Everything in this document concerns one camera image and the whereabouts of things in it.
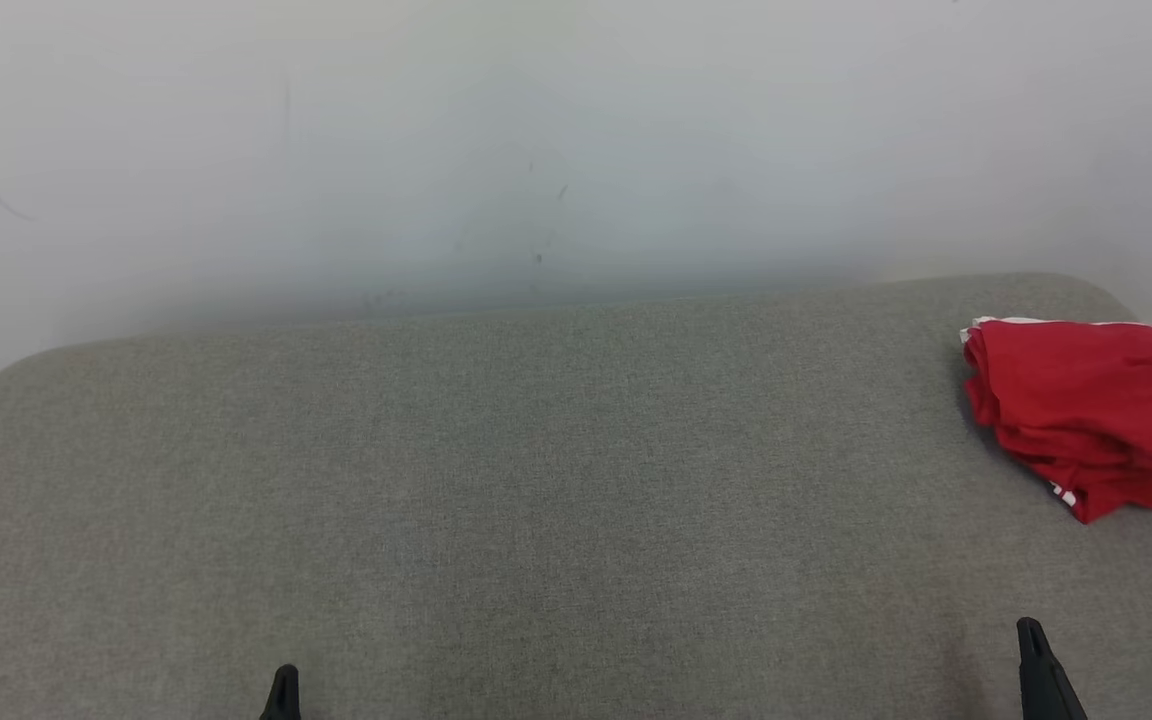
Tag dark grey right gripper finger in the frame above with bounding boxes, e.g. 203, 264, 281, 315
1015, 616, 1090, 720

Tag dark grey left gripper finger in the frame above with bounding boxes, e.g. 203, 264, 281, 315
258, 663, 304, 720

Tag red shorts with white stripes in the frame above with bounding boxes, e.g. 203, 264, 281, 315
959, 316, 1152, 451

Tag grey fabric sofa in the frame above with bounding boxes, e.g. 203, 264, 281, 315
0, 272, 1152, 720

